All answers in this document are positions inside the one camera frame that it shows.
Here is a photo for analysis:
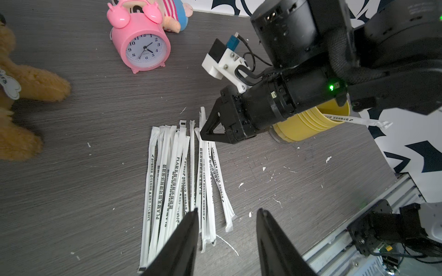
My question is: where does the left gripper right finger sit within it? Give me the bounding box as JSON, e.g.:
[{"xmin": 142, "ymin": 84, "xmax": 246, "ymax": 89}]
[{"xmin": 256, "ymin": 208, "xmax": 316, "ymax": 276}]

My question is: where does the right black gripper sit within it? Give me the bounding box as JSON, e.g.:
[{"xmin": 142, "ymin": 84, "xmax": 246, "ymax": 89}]
[{"xmin": 201, "ymin": 74, "xmax": 332, "ymax": 144}]

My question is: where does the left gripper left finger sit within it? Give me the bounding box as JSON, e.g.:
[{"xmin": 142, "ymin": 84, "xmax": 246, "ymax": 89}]
[{"xmin": 141, "ymin": 209, "xmax": 199, "ymax": 276}]

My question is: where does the fifteenth white straw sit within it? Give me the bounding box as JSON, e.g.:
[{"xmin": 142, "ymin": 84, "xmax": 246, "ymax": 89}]
[{"xmin": 209, "ymin": 141, "xmax": 237, "ymax": 232}]

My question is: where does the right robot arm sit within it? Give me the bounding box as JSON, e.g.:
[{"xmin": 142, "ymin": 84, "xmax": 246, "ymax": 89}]
[{"xmin": 200, "ymin": 1, "xmax": 442, "ymax": 144}]

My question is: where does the yellow plastic cup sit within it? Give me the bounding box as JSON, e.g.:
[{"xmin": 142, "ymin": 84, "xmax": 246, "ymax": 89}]
[{"xmin": 269, "ymin": 100, "xmax": 351, "ymax": 144}]

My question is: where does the pink alarm clock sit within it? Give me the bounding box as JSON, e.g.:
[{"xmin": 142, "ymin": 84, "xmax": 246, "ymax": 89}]
[{"xmin": 107, "ymin": 1, "xmax": 171, "ymax": 74}]

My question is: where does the brown teddy bear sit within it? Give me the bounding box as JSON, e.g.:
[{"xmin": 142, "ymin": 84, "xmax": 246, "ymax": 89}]
[{"xmin": 0, "ymin": 13, "xmax": 73, "ymax": 162}]

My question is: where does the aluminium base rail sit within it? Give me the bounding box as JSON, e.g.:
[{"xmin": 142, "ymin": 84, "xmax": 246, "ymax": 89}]
[{"xmin": 302, "ymin": 173, "xmax": 425, "ymax": 276}]

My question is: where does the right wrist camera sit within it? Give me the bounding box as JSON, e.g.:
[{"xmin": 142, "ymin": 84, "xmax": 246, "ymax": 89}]
[{"xmin": 201, "ymin": 32, "xmax": 251, "ymax": 94}]

